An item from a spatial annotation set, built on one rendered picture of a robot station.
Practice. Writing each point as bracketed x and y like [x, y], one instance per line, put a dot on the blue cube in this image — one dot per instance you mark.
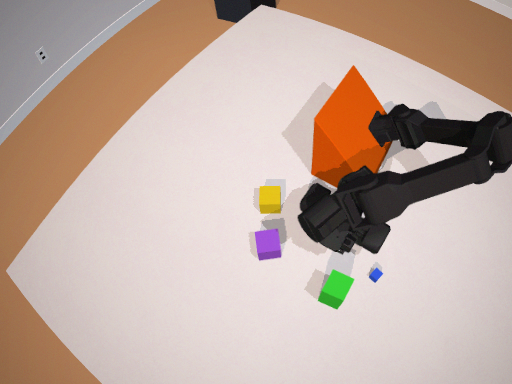
[376, 274]

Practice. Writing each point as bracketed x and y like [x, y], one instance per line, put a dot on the purple block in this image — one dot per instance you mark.
[268, 244]

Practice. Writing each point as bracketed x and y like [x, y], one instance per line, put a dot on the green block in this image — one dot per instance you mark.
[336, 287]
[329, 303]

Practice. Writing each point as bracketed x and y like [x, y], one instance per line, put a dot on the yellow block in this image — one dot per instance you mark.
[270, 200]

